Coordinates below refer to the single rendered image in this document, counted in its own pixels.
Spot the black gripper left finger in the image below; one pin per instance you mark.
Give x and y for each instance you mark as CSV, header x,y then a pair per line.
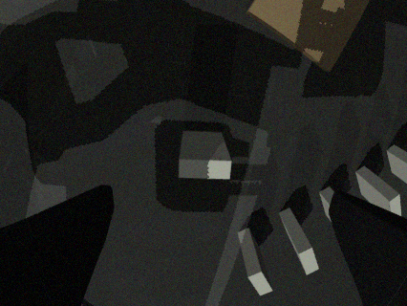
x,y
49,258

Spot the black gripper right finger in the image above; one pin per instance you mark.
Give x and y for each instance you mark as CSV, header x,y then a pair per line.
x,y
374,243

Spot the grey domino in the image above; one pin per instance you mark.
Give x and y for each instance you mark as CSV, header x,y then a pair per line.
x,y
377,192
255,265
398,161
326,196
204,156
301,244

